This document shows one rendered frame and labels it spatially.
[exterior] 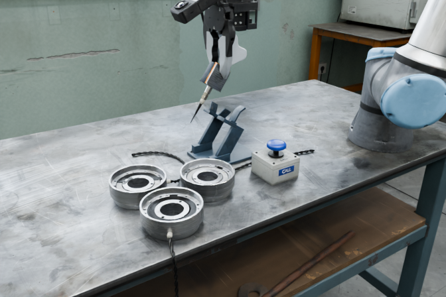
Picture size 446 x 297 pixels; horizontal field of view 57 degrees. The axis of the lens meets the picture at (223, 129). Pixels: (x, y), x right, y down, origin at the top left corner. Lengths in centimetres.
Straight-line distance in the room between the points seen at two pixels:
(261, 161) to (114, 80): 166
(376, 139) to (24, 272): 76
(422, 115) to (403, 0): 200
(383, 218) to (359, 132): 31
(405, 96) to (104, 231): 59
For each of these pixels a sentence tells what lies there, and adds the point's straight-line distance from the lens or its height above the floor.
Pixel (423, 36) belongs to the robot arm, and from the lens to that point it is 86.
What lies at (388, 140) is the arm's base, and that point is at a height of 83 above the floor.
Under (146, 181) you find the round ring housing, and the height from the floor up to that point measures 82.
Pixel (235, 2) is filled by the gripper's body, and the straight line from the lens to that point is 82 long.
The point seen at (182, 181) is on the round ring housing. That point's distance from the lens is 76.
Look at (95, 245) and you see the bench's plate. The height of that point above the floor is 80.
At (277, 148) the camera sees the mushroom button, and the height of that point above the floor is 87.
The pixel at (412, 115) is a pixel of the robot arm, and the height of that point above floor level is 94.
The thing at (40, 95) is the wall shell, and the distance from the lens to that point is 231.
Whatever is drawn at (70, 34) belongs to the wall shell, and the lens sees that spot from 227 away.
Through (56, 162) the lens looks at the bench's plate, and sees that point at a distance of 97.
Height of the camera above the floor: 122
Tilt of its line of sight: 23 degrees down
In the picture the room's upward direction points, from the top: 1 degrees clockwise
